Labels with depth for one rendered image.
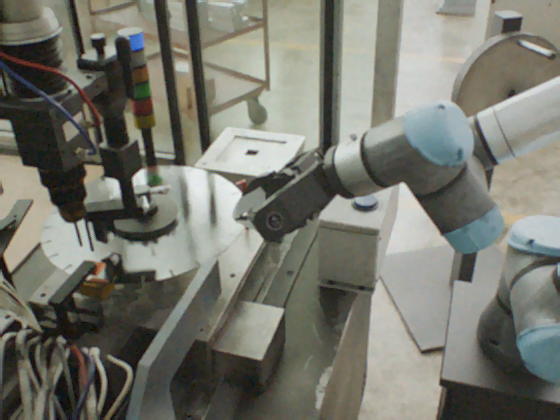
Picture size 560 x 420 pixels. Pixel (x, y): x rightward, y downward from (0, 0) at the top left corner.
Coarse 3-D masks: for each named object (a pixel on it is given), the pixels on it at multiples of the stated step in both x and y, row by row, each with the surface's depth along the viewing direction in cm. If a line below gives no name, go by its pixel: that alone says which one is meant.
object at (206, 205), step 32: (96, 192) 108; (160, 192) 107; (192, 192) 107; (224, 192) 106; (64, 224) 100; (192, 224) 99; (224, 224) 99; (64, 256) 93; (96, 256) 93; (128, 256) 93; (160, 256) 92; (192, 256) 92
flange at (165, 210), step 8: (152, 200) 100; (160, 200) 103; (168, 200) 103; (152, 208) 98; (160, 208) 101; (168, 208) 101; (176, 208) 101; (152, 216) 99; (160, 216) 99; (168, 216) 99; (176, 216) 99; (120, 224) 98; (128, 224) 98; (136, 224) 97; (144, 224) 97; (152, 224) 97; (160, 224) 97; (168, 224) 98; (120, 232) 97; (128, 232) 96; (136, 232) 96; (144, 232) 96; (152, 232) 96; (160, 232) 97
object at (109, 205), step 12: (132, 180) 88; (120, 192) 88; (132, 192) 88; (96, 204) 90; (108, 204) 90; (120, 204) 90; (132, 204) 89; (144, 204) 91; (96, 216) 89; (108, 216) 90; (120, 216) 90; (132, 216) 90; (144, 216) 90; (96, 228) 91; (108, 228) 93; (96, 240) 93
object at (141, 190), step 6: (138, 180) 101; (138, 186) 98; (144, 186) 98; (168, 186) 99; (138, 192) 97; (144, 192) 97; (150, 192) 98; (156, 192) 99; (114, 198) 97; (120, 198) 97; (150, 198) 99; (150, 204) 99
